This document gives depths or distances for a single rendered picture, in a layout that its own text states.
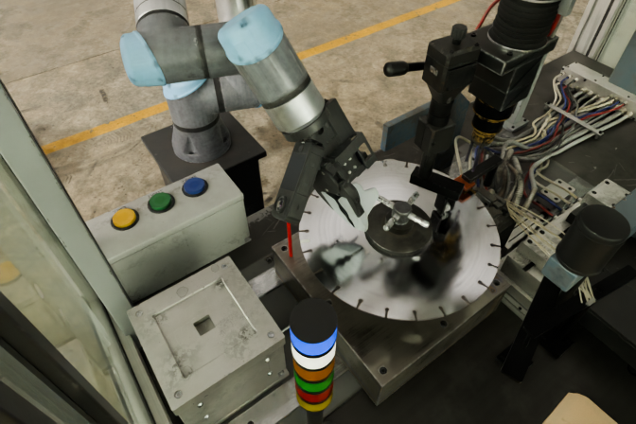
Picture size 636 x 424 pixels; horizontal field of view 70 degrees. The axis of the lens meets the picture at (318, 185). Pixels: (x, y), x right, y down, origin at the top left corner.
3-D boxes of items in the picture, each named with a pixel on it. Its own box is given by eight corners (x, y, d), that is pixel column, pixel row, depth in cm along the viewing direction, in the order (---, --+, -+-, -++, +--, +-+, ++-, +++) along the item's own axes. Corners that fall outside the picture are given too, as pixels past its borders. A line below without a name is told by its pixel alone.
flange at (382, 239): (427, 263, 71) (430, 254, 69) (358, 246, 73) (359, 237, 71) (435, 211, 78) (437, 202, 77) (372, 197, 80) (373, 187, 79)
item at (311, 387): (309, 402, 49) (309, 392, 47) (286, 368, 51) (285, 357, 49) (342, 377, 51) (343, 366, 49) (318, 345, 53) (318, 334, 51)
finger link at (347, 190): (371, 213, 67) (344, 167, 62) (365, 220, 66) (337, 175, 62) (351, 207, 70) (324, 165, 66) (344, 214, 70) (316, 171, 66)
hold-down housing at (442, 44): (425, 163, 69) (454, 40, 54) (407, 144, 72) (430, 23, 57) (454, 152, 70) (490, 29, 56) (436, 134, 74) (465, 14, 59)
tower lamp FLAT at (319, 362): (308, 379, 44) (308, 367, 42) (283, 343, 47) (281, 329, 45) (344, 353, 46) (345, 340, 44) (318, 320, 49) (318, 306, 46)
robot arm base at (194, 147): (164, 139, 122) (154, 109, 115) (215, 118, 128) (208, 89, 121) (187, 170, 114) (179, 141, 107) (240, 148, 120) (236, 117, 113)
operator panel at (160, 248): (125, 308, 88) (98, 264, 77) (107, 269, 94) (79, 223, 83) (252, 239, 99) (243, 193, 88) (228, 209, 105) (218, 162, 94)
